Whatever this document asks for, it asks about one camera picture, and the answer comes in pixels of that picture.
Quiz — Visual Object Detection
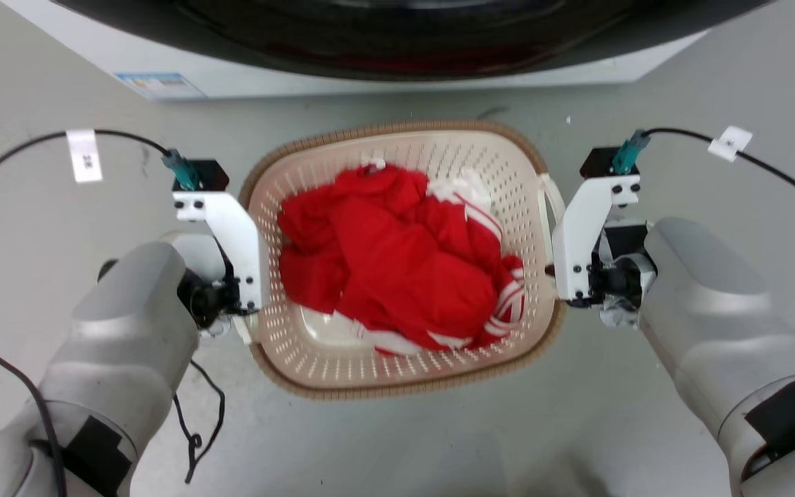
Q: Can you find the beige perforated plastic laundry basket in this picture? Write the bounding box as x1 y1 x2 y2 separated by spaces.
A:
238 119 569 401

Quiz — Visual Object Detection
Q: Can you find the dark round washing machine door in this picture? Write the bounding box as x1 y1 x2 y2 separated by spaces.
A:
52 0 774 83

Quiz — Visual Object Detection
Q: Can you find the teal right cable connector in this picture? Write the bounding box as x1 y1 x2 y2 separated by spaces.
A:
611 128 652 175

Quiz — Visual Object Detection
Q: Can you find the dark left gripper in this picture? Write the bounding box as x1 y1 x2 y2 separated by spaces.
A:
178 257 262 331

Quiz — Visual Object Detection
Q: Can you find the long white cable tag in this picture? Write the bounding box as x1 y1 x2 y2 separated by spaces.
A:
66 129 104 184

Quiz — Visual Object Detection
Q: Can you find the thin black looped cable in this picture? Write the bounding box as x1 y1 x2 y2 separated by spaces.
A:
172 359 226 485

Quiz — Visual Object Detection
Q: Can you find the teal left cable connector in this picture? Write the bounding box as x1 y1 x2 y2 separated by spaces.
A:
161 148 202 192

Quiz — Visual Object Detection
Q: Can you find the white washing machine body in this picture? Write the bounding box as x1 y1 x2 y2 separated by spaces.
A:
1 0 709 102

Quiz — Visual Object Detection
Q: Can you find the red garment with white stripes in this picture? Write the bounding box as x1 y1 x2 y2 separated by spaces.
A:
277 163 527 356

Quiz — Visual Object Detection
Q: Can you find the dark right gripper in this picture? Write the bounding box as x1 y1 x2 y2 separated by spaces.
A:
586 221 658 329

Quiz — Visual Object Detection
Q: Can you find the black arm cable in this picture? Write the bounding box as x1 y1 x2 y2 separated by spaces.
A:
642 126 795 224
0 128 173 497

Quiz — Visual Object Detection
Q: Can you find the teal cable connector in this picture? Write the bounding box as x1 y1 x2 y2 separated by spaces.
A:
161 148 202 192
611 128 652 175

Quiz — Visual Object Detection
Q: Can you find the small white cable tag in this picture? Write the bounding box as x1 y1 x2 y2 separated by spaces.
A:
707 125 754 164

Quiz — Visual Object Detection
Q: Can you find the blue white energy label sticker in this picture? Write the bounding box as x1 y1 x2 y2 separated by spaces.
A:
114 72 207 101

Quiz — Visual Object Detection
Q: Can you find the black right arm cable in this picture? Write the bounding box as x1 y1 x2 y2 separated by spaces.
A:
642 126 795 224

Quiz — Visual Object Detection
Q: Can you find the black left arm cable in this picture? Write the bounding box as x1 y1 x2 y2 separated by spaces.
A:
0 128 173 497

